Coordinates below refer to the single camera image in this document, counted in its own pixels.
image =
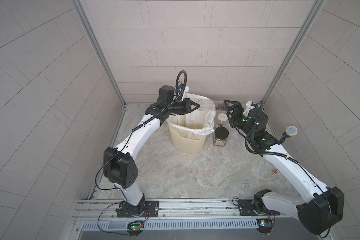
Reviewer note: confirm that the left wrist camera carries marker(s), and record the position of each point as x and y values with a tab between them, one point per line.
182	93

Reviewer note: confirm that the aluminium mounting rail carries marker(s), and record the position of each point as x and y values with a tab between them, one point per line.
169	209

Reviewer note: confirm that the black lidded glass jar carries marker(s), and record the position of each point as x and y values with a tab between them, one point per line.
221	136

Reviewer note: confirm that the cream woven waste bin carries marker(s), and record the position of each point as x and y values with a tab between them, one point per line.
187	138

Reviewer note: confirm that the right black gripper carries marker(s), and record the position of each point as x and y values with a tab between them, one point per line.
235	111

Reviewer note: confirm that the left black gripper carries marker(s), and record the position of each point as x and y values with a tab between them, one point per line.
183	107

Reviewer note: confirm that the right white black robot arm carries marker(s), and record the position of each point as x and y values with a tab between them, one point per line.
319	207

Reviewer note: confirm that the green circuit board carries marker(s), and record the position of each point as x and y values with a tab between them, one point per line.
135	226
265	225

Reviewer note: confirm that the white plastic bin liner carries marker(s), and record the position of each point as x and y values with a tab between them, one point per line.
199	122

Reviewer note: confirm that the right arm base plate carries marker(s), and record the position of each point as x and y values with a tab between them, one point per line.
247	208

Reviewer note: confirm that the right green circuit board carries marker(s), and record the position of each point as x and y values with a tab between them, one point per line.
265	225

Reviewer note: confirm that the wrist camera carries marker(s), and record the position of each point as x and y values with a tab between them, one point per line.
249	106
182	93

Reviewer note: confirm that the left green circuit board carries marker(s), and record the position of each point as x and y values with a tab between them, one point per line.
135	226

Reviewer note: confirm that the white lidded glass jar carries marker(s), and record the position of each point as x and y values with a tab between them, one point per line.
222	119

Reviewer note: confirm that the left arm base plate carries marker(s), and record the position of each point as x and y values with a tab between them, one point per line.
143	209

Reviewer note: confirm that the black stand with round top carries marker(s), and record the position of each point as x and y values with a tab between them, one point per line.
290	131

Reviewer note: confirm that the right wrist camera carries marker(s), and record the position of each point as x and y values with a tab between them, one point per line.
249	106

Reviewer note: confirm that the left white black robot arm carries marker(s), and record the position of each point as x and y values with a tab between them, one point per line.
119	162

